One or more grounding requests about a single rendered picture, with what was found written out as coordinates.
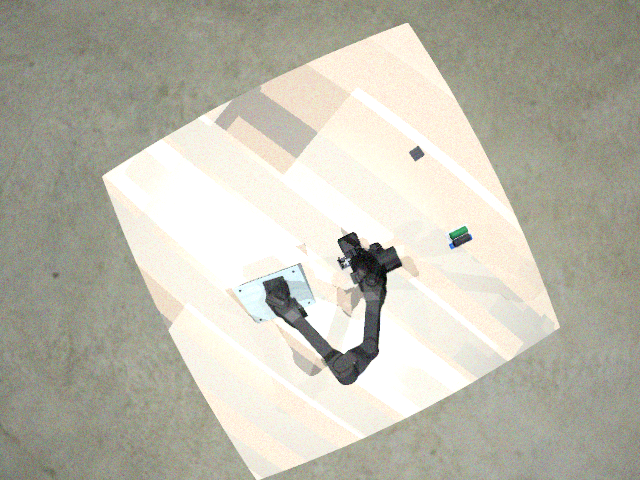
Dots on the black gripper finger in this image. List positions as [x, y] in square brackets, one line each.
[359, 247]

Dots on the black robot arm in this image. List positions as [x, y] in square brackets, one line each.
[348, 366]

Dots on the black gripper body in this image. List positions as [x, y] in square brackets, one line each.
[348, 245]

